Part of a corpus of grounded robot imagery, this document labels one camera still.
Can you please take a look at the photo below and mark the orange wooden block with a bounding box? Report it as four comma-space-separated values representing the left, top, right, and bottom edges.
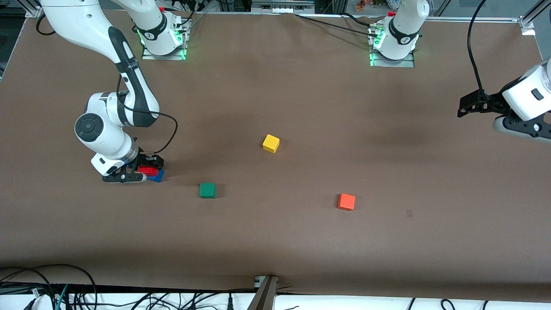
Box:
337, 193, 356, 211

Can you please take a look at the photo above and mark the yellow wooden block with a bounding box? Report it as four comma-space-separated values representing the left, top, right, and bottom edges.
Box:
262, 134, 280, 154

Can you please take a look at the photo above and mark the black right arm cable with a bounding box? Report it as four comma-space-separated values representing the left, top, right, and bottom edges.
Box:
36, 13, 179, 155

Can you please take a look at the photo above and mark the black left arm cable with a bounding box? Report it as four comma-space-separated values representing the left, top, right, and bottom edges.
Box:
467, 0, 490, 102

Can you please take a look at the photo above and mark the black right base cable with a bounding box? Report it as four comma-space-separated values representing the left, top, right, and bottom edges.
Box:
174, 0, 208, 31

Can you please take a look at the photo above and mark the black table edge rail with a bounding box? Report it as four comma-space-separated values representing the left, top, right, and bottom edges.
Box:
0, 282, 259, 296

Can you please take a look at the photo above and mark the black looping floor cable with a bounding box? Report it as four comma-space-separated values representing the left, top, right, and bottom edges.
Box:
0, 263, 98, 310

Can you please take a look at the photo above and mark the aluminium table frame rail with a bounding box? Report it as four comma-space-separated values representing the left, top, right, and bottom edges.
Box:
422, 15, 522, 23

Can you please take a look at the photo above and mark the grey power strip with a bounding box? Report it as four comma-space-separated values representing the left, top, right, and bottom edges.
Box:
251, 0, 315, 14

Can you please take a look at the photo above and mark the green floor cable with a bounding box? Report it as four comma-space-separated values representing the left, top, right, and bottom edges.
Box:
54, 284, 70, 310

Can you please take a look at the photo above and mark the long black base cable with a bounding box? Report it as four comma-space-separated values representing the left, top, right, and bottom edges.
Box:
295, 14, 379, 37

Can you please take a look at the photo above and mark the short black base cable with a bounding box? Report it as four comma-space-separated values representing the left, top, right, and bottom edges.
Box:
341, 12, 373, 28

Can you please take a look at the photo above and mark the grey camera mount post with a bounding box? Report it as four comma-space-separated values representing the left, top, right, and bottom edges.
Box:
248, 276, 279, 310

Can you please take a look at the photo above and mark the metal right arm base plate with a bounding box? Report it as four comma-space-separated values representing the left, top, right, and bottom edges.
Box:
142, 17, 188, 61

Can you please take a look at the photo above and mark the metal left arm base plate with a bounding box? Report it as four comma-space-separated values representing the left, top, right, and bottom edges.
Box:
369, 24, 416, 68

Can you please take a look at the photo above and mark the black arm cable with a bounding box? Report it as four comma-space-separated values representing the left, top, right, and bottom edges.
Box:
36, 13, 179, 155
467, 0, 490, 102

